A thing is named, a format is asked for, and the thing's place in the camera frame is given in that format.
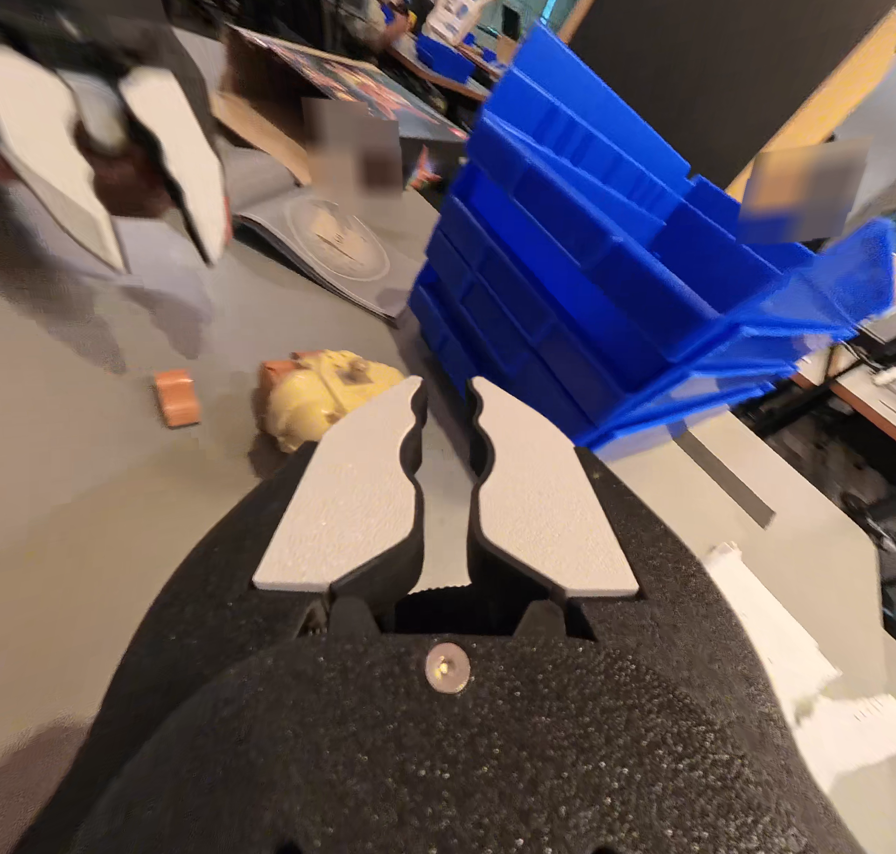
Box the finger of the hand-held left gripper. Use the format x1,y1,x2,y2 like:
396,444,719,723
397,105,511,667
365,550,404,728
118,69,231,268
0,48,129,275

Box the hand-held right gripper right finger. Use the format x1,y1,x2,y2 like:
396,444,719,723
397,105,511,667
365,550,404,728
466,376,641,602

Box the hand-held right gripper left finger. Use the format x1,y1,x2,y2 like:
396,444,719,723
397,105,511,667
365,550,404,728
251,375,428,599

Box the tan brick model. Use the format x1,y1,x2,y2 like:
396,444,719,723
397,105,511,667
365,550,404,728
262,350,408,454

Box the small brown brick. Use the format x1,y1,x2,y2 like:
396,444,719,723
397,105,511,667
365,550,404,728
154,367,203,428

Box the stack of blue plastic bins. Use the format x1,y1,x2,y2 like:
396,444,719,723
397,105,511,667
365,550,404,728
408,21,896,463

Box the grey desk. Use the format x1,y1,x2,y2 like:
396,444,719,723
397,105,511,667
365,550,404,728
0,189,893,841

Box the printed cardboard box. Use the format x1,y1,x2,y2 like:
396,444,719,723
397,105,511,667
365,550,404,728
210,24,471,190

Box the grey instruction booklet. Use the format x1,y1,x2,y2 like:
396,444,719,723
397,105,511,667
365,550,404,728
233,182,415,328

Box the blue plastic bin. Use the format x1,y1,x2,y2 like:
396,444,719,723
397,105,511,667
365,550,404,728
416,31,478,86

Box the white and blue carton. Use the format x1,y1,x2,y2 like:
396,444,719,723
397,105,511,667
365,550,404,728
423,0,506,46

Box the black board with wooden edge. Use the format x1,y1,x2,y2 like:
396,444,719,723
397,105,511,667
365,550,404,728
560,0,896,200

